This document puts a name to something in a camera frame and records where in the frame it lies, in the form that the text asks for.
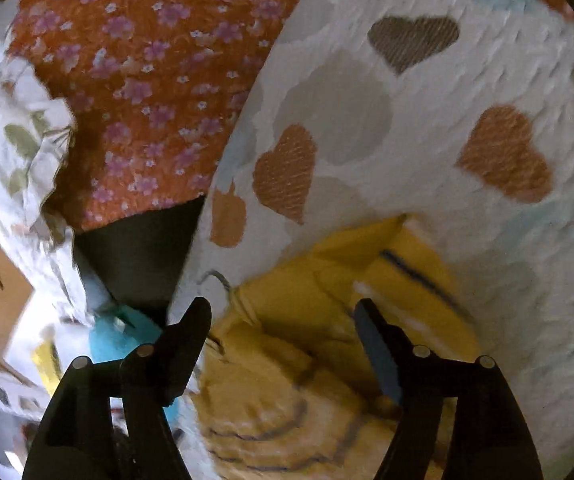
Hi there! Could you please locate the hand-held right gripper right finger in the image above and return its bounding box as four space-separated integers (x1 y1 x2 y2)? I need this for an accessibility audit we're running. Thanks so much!
353 298 545 480

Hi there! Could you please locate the white leaf-print cloth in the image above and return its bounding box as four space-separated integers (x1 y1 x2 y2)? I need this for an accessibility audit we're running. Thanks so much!
0 42 98 326

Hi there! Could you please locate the white heart-print blanket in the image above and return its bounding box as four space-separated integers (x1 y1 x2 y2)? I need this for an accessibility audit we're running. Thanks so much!
167 0 574 466

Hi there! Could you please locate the yellow striped small garment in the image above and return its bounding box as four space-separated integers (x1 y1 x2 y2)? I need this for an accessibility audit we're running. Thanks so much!
189 214 482 480

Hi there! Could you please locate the turquoise cloth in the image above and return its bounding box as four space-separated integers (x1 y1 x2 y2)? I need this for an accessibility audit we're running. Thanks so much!
87 302 180 426

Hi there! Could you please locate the orange floral bedsheet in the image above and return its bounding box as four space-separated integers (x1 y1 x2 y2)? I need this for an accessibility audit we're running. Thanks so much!
4 0 574 233

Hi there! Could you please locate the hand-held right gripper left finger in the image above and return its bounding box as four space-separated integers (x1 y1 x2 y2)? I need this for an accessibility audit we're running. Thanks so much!
21 296 213 480

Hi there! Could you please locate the dark grey cloth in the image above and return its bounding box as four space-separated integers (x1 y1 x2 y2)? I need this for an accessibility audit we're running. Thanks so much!
74 195 206 313

